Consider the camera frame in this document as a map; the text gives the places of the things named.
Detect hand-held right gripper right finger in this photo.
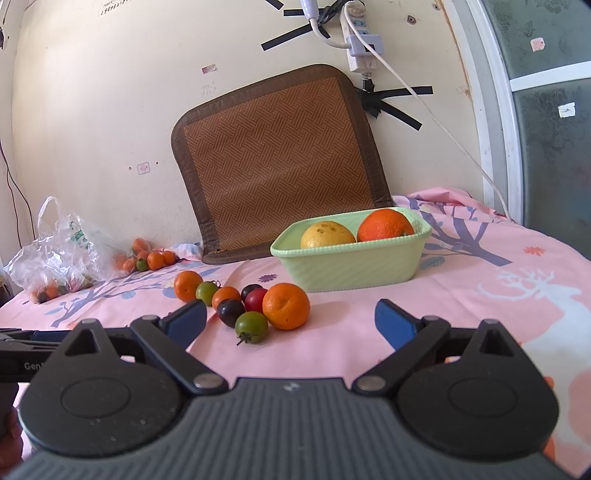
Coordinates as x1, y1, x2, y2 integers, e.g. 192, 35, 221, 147
352, 298, 532, 396

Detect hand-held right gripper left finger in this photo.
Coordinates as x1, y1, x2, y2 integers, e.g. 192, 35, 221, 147
55, 300, 229, 397

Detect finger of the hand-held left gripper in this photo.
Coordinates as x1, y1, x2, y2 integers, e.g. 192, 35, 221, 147
0, 328, 70, 346

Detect green cherry tomato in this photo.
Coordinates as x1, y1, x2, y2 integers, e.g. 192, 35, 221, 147
196, 281, 220, 307
235, 311, 269, 346

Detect small orange mandarin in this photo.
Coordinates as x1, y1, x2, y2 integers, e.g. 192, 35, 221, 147
174, 271, 204, 303
212, 286, 242, 311

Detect light green plastic basket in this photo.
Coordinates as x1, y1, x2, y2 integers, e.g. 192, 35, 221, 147
270, 207, 433, 293

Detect red cherry tomato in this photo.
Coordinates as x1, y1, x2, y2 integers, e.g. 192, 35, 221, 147
244, 288, 269, 315

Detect medium orange mandarin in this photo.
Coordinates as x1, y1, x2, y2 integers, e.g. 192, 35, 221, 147
262, 282, 311, 331

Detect pink printed blanket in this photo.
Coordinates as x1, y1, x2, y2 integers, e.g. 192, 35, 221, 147
0, 187, 591, 480

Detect clear plastic bag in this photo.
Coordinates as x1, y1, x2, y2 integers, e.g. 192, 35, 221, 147
4, 196, 134, 304

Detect big navel orange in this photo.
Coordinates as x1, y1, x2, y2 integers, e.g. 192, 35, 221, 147
357, 208, 415, 243

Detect yellow grapefruit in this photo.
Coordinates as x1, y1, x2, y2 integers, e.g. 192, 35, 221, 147
300, 221, 356, 250

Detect brown woven seat mat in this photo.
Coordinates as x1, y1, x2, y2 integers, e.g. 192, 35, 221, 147
171, 65, 395, 265

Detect crossed black tape strips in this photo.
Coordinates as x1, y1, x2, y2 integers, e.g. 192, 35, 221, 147
355, 85, 435, 131

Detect frosted glass window door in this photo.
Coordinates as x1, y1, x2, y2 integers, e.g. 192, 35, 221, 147
443, 0, 591, 273

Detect white power strip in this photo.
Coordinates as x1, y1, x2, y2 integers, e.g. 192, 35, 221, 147
341, 0, 385, 73

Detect long black tape strip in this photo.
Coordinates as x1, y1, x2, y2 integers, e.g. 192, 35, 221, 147
261, 22, 331, 52

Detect thin black cable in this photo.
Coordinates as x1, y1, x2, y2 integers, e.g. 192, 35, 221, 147
0, 138, 26, 250

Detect long white cable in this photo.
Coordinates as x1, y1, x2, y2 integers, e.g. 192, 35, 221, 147
344, 4, 513, 221

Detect white plug with cable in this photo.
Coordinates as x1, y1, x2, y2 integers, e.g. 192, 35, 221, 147
299, 0, 356, 49

